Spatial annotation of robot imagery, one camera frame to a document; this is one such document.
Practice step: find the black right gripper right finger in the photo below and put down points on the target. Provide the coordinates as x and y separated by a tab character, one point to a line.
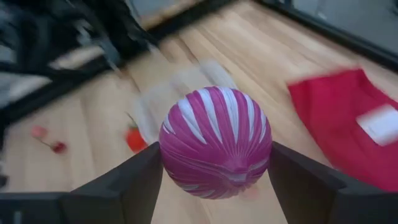
311	199

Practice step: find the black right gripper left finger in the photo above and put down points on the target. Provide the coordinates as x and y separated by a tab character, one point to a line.
109	199

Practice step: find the red strawberry green top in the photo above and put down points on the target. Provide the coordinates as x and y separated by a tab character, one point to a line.
135	141

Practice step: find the red cherry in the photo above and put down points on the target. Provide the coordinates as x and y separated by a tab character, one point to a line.
59	147

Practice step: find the small red pink radish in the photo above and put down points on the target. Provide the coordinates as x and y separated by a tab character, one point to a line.
38	132

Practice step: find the purple white striped onion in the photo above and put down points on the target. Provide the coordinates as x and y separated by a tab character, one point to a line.
214	140

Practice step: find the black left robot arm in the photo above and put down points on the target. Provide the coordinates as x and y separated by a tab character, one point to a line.
37	28

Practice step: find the clear plastic tupperware container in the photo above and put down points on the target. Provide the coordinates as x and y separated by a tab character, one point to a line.
186	81

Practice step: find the red folded cloth white label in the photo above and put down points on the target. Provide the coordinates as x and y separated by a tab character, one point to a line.
326	124

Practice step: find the black aluminium table frame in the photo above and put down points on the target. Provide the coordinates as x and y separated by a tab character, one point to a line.
342	38

